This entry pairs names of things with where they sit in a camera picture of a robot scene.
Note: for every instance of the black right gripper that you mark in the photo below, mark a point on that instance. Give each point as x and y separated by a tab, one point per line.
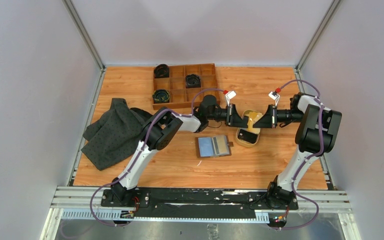
268	121

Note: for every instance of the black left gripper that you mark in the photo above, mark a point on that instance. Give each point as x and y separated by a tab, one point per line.
232	118

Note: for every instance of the gold VIP card 8835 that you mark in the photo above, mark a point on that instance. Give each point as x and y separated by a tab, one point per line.
253	117

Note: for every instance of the yellow oval card tray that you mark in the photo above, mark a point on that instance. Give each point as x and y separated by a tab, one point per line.
239	142

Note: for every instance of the brown leather card holder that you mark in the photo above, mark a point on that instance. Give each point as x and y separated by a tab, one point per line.
213	146

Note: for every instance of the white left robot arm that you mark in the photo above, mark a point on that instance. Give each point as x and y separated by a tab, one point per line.
161	128

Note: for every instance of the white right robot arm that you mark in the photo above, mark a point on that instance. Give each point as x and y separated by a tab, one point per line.
316	135

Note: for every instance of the black card in tray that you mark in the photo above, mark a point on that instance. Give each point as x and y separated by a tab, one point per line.
247	136

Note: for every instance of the black coiled belt middle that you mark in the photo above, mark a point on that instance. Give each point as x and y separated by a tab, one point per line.
192	81

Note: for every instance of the wooden compartment tray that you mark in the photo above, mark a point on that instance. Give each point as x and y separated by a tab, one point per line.
180	86

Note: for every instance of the black-green coiled belt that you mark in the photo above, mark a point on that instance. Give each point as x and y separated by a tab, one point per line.
161	96

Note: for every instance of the black coiled belt top-left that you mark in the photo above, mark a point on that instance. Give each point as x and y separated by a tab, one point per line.
161	71

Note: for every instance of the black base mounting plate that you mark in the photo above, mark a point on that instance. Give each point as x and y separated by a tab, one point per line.
191	203

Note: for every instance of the dark grey dotted cloth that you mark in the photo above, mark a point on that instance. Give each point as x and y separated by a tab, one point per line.
115	135

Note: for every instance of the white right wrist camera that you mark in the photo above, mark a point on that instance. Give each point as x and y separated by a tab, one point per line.
275	96

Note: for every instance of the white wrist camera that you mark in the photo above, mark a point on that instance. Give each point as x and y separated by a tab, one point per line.
275	96
229	95

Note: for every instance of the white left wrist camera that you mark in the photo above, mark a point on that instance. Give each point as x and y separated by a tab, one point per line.
229	95

